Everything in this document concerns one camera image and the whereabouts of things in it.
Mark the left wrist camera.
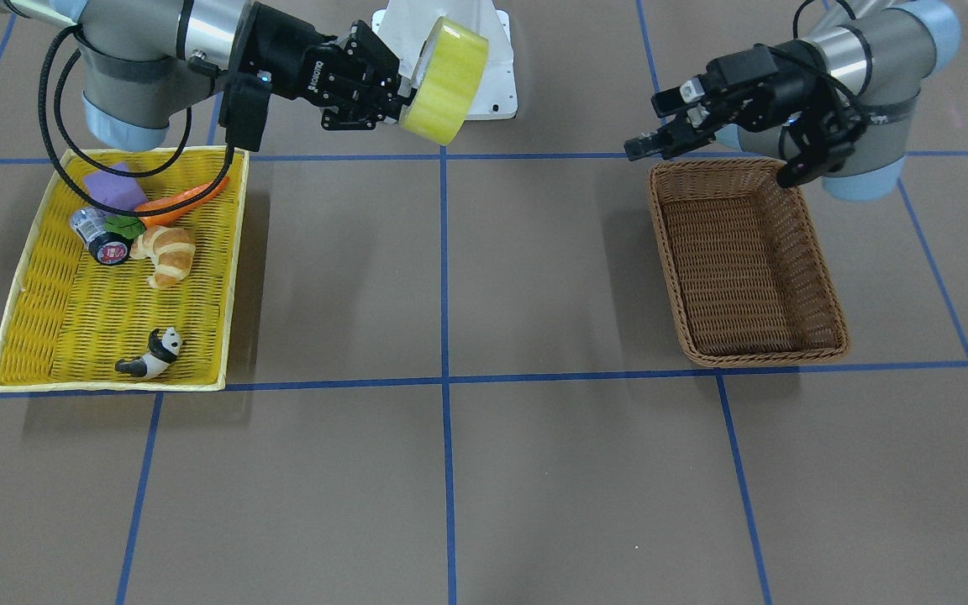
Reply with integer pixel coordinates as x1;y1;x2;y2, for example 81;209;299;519
776;107;867;189

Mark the yellow woven basket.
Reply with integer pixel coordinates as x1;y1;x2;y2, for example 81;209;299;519
0;150;250;393

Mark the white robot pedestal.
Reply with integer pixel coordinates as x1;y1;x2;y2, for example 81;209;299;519
371;1;518;120

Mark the brown wicker basket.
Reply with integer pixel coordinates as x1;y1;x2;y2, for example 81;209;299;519
646;157;850;368

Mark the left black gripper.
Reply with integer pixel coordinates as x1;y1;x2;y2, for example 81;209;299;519
623;45;817;161

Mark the orange toy carrot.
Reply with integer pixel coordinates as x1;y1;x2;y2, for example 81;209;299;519
134;177;229;229

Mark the toy croissant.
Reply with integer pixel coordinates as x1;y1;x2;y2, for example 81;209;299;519
129;226;196;290

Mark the panda figurine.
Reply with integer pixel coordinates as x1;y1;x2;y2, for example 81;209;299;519
114;327;183;380

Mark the yellow tape roll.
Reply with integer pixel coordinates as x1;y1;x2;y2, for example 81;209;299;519
398;16;489;146

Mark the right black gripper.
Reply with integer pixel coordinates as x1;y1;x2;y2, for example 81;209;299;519
232;3;418;131

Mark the purple foam block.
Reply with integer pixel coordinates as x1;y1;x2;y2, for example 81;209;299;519
83;170;149;212

